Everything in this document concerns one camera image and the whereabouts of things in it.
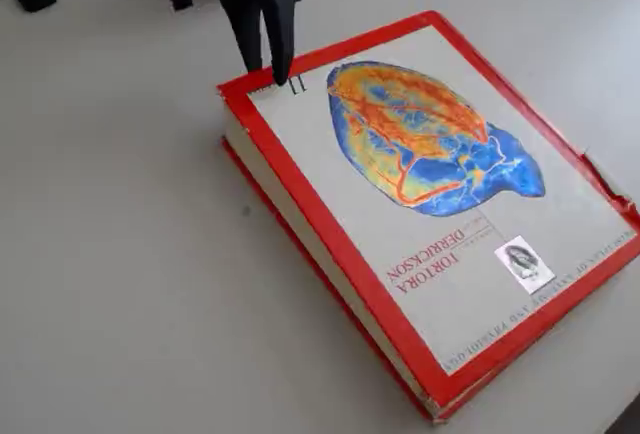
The red anatomy textbook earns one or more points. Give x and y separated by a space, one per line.
400 234

